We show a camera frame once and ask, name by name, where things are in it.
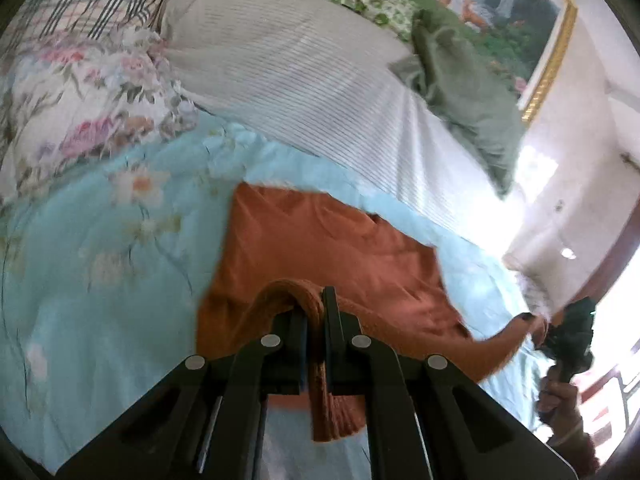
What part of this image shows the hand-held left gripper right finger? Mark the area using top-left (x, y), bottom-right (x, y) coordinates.
top-left (322, 286), bottom-right (581, 480)

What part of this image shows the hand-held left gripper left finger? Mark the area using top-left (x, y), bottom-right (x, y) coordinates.
top-left (56, 309), bottom-right (310, 480)

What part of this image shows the orange knit sweater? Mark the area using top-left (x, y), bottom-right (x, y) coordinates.
top-left (196, 182), bottom-right (548, 443)

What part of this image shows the person's right hand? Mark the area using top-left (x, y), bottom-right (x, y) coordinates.
top-left (537, 366), bottom-right (586, 443)

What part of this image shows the light blue floral quilt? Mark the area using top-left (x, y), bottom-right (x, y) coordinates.
top-left (0, 112), bottom-right (553, 476)

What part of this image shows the grey green cloth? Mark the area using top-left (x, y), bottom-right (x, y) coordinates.
top-left (389, 10), bottom-right (526, 198)

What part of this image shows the white striped bed sheet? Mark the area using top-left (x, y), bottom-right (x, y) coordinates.
top-left (159, 0), bottom-right (516, 256)

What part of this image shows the gold framed landscape painting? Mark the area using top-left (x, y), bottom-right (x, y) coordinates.
top-left (212, 0), bottom-right (578, 123)

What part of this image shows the floral pink pillow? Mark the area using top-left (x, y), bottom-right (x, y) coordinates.
top-left (0, 27), bottom-right (201, 206)

